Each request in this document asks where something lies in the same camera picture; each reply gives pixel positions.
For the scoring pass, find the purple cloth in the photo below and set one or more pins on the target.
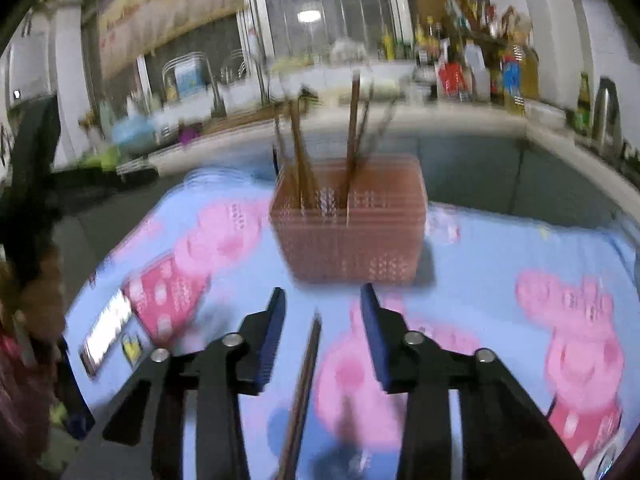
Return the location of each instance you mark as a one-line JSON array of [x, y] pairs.
[[190, 137]]

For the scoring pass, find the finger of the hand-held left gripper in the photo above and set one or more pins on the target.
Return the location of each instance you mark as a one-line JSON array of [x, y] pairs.
[[100, 177]]

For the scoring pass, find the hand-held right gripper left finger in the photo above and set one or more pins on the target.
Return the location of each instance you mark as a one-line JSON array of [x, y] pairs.
[[272, 340]]

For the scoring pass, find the green bottle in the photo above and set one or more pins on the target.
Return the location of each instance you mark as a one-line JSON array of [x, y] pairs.
[[583, 105]]

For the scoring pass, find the patterned wall covering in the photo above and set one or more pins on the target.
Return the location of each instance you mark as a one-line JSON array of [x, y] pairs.
[[170, 5]]

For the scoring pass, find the person's left hand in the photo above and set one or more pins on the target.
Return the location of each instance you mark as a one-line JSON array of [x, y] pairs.
[[45, 290]]

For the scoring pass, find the curved steel faucet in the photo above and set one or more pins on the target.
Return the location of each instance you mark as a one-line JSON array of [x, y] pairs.
[[257, 80]]

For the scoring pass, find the yellow cooking oil bottle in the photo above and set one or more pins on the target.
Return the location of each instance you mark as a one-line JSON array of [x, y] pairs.
[[517, 80]]

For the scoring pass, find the blue plastic basin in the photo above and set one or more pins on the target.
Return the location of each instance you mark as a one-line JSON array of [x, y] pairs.
[[134, 132]]

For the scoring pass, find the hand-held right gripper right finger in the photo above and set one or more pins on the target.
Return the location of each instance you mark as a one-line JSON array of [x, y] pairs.
[[372, 340]]

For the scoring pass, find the white plastic jug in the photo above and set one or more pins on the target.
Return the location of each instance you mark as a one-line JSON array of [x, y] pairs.
[[477, 75]]

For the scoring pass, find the steel kettle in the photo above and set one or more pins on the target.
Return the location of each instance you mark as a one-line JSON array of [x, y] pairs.
[[607, 115]]

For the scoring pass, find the row of condiment bottles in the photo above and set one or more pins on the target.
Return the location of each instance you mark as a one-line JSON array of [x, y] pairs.
[[475, 20]]

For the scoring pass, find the black smartphone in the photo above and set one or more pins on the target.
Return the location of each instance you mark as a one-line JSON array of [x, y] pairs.
[[107, 332]]

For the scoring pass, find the square steel faucet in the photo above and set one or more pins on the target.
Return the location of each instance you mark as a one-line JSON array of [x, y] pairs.
[[167, 85]]

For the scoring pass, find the pink perforated plastic basket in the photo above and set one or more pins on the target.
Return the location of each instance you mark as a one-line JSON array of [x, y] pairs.
[[360, 245]]

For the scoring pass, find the red label bottle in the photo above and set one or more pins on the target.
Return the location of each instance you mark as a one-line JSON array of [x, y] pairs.
[[454, 80]]

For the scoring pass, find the blue printed container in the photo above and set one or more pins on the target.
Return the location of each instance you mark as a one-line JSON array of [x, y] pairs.
[[190, 84]]

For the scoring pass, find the brown wooden chopstick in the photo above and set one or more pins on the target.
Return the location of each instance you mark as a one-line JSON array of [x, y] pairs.
[[381, 130], [302, 400], [355, 135], [300, 160], [365, 120]]

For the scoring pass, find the blue pig printed blanket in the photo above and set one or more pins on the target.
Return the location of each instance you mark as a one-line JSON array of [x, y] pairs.
[[500, 260]]

